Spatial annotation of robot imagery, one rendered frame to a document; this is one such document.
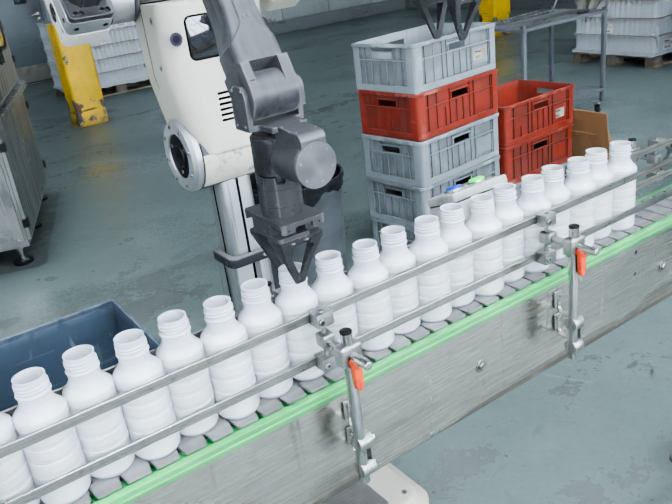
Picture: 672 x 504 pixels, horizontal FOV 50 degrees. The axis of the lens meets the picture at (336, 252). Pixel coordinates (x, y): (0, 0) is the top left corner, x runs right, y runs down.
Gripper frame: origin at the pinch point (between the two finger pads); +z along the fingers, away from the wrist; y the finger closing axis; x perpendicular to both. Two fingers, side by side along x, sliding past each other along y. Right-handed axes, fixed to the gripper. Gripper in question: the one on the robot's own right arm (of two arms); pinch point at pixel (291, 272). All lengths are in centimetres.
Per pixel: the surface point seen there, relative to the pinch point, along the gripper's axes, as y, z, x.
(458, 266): 2.8, 8.2, 28.1
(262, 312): 2.2, 2.8, -6.4
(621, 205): 3, 10, 69
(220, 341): 3.3, 3.7, -13.3
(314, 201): -167, 60, 106
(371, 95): -201, 31, 166
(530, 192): 2.0, 1.1, 45.6
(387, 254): 0.8, 2.5, 15.9
